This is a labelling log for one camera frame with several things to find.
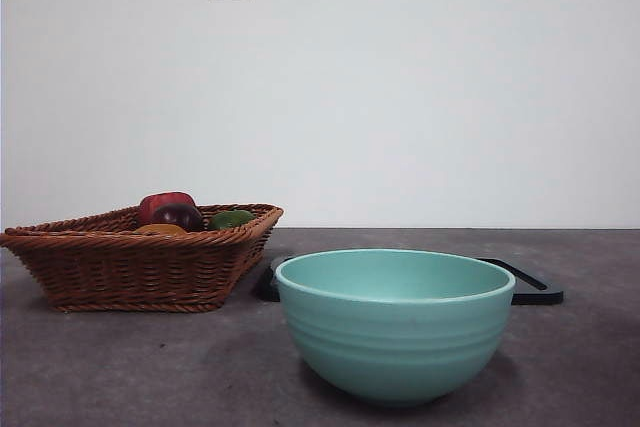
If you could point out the orange-brown kiwifruit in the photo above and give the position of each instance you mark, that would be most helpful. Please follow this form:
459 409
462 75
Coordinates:
160 229

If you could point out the brown wicker basket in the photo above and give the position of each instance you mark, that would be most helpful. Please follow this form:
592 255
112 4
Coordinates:
125 267

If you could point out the teal ribbed bowl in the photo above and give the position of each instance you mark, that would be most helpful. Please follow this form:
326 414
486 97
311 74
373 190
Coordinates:
395 337

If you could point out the green avocado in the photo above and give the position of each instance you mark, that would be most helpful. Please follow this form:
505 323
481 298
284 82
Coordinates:
230 219

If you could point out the dark rectangular tray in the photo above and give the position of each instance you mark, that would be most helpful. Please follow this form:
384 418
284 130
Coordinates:
537 293

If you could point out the red apple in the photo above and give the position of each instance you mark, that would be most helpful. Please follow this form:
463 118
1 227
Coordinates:
160 199

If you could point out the dark purple plum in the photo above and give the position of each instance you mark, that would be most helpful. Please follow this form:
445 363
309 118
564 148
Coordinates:
177 217

